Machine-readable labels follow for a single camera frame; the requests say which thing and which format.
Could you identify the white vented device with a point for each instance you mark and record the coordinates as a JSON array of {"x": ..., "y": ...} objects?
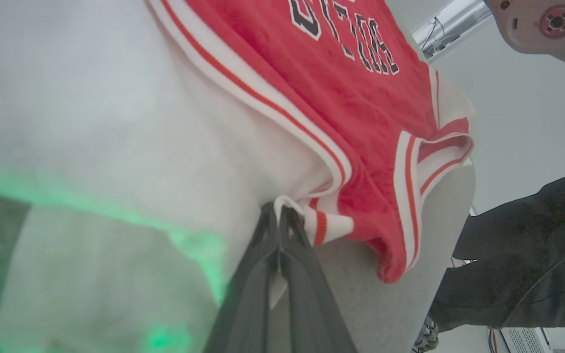
[{"x": 523, "y": 340}]

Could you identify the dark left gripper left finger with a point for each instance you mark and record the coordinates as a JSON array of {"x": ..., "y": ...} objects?
[{"x": 248, "y": 304}]

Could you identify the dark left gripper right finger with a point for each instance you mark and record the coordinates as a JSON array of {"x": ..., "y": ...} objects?
[{"x": 312, "y": 309}]

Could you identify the white robot joint housing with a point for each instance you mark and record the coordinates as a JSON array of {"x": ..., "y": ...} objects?
[{"x": 532, "y": 29}]

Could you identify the dark grey fabric sleeve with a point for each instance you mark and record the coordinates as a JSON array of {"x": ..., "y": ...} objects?
[{"x": 523, "y": 264}]

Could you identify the red and white jersey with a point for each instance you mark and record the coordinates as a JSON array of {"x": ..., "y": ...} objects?
[{"x": 351, "y": 108}]

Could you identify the silver ceiling light fixture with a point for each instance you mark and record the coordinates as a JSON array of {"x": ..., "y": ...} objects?
[{"x": 451, "y": 22}]

